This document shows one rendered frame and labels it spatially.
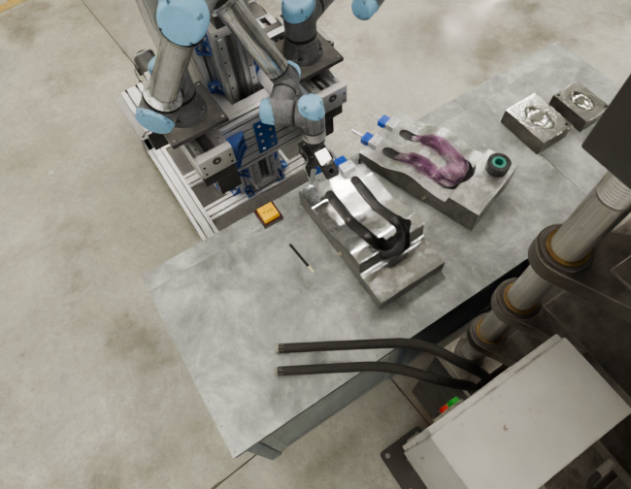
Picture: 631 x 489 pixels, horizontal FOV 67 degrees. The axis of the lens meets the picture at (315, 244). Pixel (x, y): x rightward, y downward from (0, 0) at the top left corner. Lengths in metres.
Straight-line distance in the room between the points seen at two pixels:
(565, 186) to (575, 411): 1.19
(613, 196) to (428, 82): 2.64
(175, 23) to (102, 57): 2.67
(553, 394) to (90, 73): 3.49
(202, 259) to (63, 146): 1.91
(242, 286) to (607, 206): 1.19
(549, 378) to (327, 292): 0.88
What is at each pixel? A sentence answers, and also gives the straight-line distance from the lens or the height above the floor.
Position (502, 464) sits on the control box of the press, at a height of 1.47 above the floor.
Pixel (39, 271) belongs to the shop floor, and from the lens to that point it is 3.03.
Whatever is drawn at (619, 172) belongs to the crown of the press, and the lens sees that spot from 0.68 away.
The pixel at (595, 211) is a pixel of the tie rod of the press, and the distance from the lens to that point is 0.80.
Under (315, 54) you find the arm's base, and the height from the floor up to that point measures 1.07.
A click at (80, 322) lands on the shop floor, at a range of 2.78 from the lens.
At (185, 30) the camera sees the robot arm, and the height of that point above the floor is 1.56.
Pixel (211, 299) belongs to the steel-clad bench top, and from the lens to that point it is 1.67.
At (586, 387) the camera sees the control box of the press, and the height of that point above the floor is 1.47.
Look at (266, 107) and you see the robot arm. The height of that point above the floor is 1.26.
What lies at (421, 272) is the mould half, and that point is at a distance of 1.60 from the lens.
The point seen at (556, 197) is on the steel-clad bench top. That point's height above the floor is 0.80.
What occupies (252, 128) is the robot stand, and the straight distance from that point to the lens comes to 1.92.
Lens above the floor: 2.30
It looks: 63 degrees down
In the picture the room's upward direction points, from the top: 7 degrees counter-clockwise
